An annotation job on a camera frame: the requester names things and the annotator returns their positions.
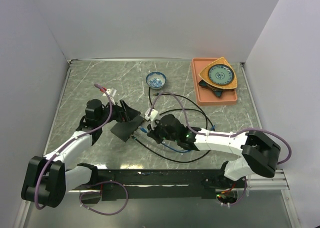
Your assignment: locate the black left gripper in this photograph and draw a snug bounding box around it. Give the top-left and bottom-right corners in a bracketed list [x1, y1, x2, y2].
[97, 99, 141, 126]

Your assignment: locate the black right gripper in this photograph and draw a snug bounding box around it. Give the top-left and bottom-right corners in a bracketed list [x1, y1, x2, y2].
[148, 118, 179, 144]

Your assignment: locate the black network switch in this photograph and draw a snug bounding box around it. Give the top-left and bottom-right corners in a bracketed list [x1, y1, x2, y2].
[110, 116, 144, 142]

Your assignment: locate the blue ethernet cable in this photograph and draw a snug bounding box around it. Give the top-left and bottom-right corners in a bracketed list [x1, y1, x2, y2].
[139, 124, 217, 154]

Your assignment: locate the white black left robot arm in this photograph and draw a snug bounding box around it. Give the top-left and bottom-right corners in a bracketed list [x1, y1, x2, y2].
[21, 99, 141, 210]

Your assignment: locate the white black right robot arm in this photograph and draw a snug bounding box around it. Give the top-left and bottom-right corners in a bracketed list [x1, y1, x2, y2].
[144, 114, 281, 188]

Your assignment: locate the blue white porcelain bowl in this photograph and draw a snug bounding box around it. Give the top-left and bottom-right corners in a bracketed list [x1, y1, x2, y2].
[145, 71, 167, 90]

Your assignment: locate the pink plastic tray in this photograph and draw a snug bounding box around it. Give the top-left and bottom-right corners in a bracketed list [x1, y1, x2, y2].
[191, 57, 238, 106]

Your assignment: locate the dark blue triangular plate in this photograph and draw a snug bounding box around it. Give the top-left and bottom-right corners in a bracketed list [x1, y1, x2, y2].
[198, 80, 227, 98]

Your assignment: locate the yellow triangular woven plate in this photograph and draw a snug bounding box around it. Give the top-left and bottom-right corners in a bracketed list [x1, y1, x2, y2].
[198, 57, 238, 90]

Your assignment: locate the teal round patterned plate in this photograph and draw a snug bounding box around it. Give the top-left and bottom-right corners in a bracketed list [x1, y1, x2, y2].
[208, 64, 235, 86]

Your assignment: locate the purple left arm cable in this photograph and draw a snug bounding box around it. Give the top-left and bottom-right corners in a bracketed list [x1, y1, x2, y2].
[34, 83, 113, 210]

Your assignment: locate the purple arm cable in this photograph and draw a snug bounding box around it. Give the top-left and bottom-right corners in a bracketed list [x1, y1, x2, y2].
[144, 92, 292, 165]
[34, 83, 113, 210]

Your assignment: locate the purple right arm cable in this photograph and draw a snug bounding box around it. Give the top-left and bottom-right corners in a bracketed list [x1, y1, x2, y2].
[144, 92, 292, 165]

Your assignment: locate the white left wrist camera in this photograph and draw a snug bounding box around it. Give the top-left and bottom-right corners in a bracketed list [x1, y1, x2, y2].
[100, 87, 117, 105]

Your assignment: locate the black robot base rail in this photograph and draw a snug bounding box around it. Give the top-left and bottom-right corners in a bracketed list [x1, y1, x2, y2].
[73, 169, 246, 201]

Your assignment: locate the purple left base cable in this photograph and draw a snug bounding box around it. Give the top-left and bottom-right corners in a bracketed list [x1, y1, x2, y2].
[79, 180, 129, 216]

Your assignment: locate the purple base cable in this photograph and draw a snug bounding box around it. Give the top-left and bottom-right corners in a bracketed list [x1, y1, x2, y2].
[219, 182, 250, 209]
[79, 180, 129, 216]

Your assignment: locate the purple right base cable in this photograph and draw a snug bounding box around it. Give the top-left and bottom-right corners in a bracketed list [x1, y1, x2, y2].
[219, 182, 250, 209]

